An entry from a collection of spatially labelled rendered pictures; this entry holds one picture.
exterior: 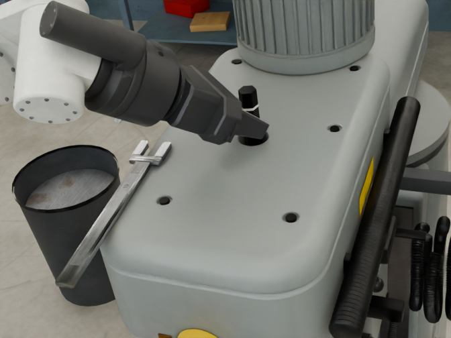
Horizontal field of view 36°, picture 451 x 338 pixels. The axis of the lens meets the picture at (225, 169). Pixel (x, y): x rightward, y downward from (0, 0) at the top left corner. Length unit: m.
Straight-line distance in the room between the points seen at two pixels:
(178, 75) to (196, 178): 0.13
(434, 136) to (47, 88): 0.93
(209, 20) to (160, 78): 4.46
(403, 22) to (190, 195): 0.76
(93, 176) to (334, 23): 2.48
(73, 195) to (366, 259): 2.53
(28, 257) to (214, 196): 3.07
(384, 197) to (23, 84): 0.45
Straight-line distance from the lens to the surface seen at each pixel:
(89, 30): 0.66
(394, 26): 1.40
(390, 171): 0.93
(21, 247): 3.89
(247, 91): 0.82
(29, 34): 0.70
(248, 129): 0.80
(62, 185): 3.33
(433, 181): 1.20
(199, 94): 0.74
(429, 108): 1.52
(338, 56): 0.97
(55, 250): 3.18
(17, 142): 4.78
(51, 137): 4.72
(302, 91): 0.94
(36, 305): 3.53
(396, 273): 1.46
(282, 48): 0.96
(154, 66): 0.72
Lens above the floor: 2.36
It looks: 36 degrees down
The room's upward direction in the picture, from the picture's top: 9 degrees counter-clockwise
